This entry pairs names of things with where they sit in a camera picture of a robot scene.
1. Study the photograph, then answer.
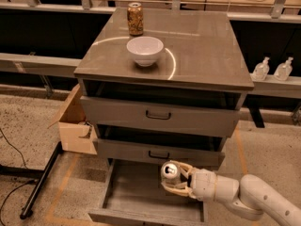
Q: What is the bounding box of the clear sanitizer bottle right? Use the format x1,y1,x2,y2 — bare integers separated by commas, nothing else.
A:
274,56,293,81

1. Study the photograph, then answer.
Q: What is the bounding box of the grey middle drawer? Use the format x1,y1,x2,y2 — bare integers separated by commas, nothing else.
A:
93,138,225,170

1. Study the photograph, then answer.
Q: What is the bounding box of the clear sanitizer bottle left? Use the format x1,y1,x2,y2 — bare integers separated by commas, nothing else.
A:
251,56,269,81

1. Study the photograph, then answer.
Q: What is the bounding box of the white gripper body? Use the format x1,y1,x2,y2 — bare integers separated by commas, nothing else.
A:
190,169,217,202

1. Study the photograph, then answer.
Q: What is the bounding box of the black metal floor bar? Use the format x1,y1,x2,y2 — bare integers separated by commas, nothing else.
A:
20,142,63,219

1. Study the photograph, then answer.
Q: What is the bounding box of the silver 7up can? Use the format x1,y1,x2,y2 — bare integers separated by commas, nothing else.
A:
161,161,182,188

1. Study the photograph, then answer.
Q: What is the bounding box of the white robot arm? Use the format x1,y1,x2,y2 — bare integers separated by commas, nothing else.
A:
161,160,301,226

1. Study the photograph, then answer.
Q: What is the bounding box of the grey top drawer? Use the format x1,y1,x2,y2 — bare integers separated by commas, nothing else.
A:
80,96,240,137

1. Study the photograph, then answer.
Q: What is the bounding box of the brown patterned drink can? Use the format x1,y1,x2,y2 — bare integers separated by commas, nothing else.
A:
127,2,144,36

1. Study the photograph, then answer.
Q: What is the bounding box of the clear sanitizer bottle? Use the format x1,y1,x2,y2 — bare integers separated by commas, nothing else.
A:
251,56,269,81
274,56,293,81

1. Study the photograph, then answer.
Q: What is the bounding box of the grey bottom drawer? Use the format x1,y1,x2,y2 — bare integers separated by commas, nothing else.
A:
88,160,208,226

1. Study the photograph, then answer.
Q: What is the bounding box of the grey drawer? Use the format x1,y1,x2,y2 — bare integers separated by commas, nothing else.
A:
88,160,208,226
93,138,225,170
80,96,240,137

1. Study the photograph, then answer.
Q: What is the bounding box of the cardboard box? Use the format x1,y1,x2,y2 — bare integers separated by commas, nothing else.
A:
49,85,97,154

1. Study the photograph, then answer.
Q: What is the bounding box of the black floor cable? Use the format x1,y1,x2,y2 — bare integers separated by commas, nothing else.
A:
0,127,36,226

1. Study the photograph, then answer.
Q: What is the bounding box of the grey drawer cabinet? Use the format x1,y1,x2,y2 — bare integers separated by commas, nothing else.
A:
74,8,254,153

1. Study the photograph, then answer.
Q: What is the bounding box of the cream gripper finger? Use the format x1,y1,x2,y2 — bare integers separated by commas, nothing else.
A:
172,160,194,177
162,182,192,197

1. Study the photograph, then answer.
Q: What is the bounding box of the white ceramic bowl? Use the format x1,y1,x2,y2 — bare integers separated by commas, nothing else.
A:
126,36,164,67

